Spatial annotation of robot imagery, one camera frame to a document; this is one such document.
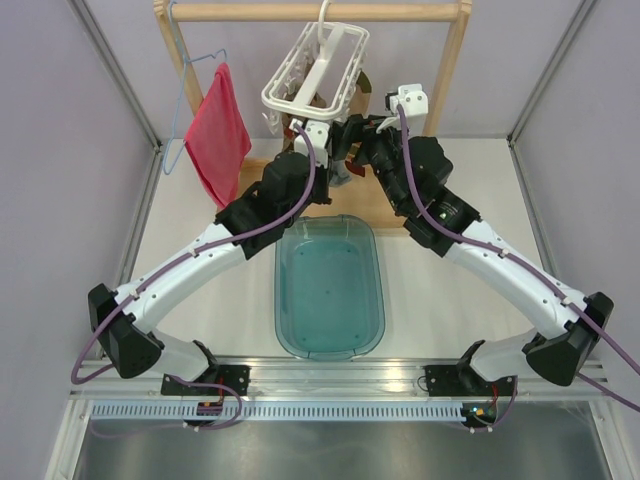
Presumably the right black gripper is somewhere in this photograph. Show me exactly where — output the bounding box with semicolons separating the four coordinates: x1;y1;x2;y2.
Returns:
329;113;411;213

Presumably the grey ankle sock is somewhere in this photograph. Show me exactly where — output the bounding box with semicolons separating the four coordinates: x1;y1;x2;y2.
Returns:
329;160;352;188

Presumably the white clip sock hanger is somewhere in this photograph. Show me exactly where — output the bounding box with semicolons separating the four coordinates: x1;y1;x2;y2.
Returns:
261;1;370;134

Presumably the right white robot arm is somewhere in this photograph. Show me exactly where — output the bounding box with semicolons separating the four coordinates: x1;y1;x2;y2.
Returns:
332;115;614;394

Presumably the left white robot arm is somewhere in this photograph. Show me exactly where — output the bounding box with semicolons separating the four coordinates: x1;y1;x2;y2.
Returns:
88;134;332;395

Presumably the wooden clothes rack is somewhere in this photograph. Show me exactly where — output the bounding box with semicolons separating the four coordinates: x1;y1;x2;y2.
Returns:
152;0;473;239

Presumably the cream striped sock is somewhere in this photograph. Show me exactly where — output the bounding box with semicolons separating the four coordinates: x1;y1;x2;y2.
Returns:
349;71;372;116

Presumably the argyle patterned sock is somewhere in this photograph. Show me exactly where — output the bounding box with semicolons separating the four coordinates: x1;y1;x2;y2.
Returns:
281;113;296;152

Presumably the red mesh cloth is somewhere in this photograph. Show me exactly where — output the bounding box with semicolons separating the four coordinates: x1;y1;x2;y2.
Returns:
185;63;251;209

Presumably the blue translucent plastic bin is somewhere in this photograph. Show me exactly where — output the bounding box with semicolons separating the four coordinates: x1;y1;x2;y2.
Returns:
274;215;386;361

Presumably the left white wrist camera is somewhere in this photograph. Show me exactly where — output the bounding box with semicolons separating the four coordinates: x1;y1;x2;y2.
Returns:
289;119;331;170

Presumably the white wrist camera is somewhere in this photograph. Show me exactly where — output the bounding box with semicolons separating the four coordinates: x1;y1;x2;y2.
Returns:
383;84;429;131
289;119;331;170

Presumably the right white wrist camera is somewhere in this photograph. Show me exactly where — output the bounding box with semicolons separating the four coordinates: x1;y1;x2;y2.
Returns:
383;84;429;131

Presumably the blue wire hanger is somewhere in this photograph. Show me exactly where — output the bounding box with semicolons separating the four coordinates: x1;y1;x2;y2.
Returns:
154;1;228;175

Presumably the aluminium mounting rail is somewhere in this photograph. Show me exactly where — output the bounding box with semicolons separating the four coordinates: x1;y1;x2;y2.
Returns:
69;353;616;401

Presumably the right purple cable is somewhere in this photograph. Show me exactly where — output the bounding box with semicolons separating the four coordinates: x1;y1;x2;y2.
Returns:
397;104;640;401

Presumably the purple cable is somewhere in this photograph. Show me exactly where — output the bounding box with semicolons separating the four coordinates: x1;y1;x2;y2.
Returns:
69;124;317;385
397;104;640;401

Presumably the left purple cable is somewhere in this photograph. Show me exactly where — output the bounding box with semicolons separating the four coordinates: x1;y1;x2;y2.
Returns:
69;124;317;385

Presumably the left aluminium frame post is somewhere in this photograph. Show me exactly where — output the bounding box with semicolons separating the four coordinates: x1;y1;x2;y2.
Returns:
67;0;162;153

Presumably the aluminium frame post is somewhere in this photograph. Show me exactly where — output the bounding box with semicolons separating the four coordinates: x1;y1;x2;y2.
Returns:
67;0;162;153
507;0;600;149

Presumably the right aluminium frame post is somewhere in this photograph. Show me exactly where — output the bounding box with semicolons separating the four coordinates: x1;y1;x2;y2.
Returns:
507;0;600;149

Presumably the slotted cable duct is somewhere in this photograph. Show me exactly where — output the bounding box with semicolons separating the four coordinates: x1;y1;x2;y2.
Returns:
91;400;466;422

